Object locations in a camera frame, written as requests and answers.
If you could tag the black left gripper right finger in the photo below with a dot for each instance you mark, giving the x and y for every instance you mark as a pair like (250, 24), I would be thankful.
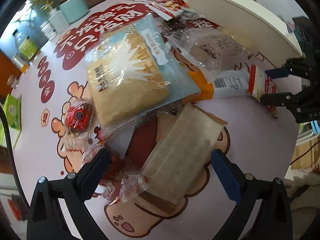
(273, 221)

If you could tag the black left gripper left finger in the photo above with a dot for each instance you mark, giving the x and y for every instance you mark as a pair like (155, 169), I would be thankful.
(46, 219)

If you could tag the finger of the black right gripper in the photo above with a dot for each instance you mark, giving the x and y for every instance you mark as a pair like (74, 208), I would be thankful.
(278, 73)
(279, 100)

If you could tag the small red white snack packet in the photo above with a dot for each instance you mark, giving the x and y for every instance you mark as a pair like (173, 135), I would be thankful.
(259, 84)

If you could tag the beige paper snack package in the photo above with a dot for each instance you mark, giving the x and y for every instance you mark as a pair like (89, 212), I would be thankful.
(179, 156)

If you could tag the red white jujube snack bag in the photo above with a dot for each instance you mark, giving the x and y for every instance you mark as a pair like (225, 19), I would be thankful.
(169, 9)

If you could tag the white plastic storage bin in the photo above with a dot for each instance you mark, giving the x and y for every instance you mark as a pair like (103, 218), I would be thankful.
(265, 31)

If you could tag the white orange snack packet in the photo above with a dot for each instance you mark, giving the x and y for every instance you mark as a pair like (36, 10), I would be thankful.
(230, 83)

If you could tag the clear wrapped pastry package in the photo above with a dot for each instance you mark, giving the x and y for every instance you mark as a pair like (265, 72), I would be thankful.
(211, 50)

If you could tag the printed pink table mat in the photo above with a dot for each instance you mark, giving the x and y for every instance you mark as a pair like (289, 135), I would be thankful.
(257, 141)

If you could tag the red round candy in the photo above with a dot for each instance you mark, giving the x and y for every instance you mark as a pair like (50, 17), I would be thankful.
(79, 116)

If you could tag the green tissue box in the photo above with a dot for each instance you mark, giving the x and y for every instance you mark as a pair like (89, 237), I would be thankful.
(12, 111)

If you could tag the small glass jar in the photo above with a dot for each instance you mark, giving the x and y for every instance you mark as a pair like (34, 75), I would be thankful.
(13, 81)

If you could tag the blue white bread package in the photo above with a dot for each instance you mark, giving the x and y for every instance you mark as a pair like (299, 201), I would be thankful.
(131, 77)

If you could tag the green label glass bottle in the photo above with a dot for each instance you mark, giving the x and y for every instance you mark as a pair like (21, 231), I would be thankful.
(26, 51)

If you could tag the white pill bottle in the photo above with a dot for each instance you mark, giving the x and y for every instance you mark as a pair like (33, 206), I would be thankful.
(48, 30)

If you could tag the white plastic bottle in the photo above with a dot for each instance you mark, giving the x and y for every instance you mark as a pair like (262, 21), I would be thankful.
(57, 19)

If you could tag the teal cylindrical canister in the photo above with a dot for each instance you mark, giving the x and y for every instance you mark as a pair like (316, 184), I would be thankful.
(74, 10)

